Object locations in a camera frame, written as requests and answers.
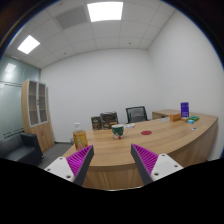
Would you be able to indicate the square ceiling light panel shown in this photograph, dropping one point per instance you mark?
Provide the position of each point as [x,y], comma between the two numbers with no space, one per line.
[28,44]
[105,11]

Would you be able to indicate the ceiling air vent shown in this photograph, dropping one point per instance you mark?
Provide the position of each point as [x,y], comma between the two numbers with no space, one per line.
[71,17]

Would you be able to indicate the large dark gift box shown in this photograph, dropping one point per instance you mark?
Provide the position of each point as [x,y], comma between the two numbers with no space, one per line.
[109,120]

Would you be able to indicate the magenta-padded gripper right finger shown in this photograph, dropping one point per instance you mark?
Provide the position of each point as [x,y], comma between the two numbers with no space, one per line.
[151,163]

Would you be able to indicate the dark grey sofa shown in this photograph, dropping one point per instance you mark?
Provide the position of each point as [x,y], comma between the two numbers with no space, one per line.
[20,149]

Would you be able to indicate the flat round red coaster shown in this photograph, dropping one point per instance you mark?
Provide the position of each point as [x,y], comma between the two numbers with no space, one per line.
[146,132]

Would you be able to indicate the white patterned mug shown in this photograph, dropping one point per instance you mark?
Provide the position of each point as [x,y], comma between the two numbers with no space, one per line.
[118,131]

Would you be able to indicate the green flat packet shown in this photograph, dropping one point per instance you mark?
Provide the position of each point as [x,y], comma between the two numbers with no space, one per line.
[193,117]

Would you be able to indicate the wooden glass-door cabinet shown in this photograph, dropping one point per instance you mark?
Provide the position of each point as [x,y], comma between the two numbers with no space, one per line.
[36,110]

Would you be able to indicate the small dark gift box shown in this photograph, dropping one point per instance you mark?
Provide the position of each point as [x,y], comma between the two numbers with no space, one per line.
[96,123]

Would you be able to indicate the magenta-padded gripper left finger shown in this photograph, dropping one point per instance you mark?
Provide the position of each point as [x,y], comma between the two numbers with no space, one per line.
[75,163]

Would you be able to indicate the orange drink bottle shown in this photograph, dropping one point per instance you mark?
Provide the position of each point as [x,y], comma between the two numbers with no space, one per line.
[79,138]

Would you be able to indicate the small blue box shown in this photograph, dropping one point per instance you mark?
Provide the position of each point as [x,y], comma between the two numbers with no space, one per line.
[190,121]

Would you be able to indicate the black mesh office chair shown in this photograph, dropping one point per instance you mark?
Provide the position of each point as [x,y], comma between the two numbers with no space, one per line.
[136,114]

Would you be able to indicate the orange wooden box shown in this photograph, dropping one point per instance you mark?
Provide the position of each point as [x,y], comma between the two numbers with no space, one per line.
[175,117]

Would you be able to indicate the blue upright box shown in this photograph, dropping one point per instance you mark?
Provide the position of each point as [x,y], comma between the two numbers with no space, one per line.
[184,109]

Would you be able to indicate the wooden side desk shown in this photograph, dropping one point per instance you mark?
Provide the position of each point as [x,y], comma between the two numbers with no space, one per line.
[163,114]

